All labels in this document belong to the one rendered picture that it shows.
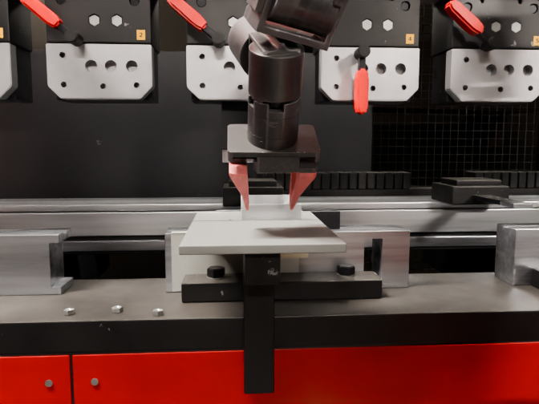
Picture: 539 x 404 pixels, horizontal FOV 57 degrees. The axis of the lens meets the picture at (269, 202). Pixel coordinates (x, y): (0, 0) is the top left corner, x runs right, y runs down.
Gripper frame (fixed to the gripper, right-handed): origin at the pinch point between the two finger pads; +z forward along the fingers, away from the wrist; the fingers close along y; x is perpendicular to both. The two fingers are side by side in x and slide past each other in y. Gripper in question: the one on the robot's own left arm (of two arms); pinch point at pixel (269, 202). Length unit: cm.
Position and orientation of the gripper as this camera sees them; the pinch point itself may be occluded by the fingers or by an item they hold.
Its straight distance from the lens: 62.2
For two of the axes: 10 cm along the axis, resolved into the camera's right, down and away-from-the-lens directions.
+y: -10.0, 0.1, -0.7
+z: -0.4, 8.0, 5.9
